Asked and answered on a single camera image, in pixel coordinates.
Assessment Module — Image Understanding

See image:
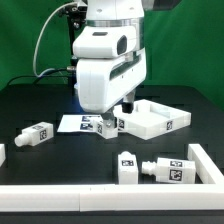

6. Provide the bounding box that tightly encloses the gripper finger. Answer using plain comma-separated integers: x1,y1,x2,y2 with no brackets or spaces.
122,93,135,114
102,113,114,128

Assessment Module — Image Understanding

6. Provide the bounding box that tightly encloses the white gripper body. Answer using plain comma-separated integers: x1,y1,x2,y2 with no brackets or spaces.
73,26,146,114

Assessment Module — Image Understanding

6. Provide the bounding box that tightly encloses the white square tabletop part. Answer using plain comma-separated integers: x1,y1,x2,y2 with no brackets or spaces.
114,99,191,140

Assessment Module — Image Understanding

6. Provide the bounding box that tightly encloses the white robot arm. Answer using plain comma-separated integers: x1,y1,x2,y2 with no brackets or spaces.
73,0,181,128

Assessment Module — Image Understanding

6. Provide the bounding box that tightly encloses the white tag sheet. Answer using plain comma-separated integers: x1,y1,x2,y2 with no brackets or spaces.
57,114,101,133

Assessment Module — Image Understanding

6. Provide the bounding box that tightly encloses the white block left edge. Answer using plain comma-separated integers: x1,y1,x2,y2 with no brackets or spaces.
0,144,6,167

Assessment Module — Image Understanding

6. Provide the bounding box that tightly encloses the black camera stand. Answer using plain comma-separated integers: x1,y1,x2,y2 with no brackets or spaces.
59,0,87,86

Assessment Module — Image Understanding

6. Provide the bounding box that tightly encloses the grey cable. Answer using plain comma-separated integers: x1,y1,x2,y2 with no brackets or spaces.
32,1,79,78

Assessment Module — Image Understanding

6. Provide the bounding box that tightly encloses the black cable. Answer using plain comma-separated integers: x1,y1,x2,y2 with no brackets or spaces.
6,68,78,88

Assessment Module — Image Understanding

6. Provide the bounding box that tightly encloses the white fence wall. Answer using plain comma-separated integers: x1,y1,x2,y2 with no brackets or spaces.
0,144,224,212

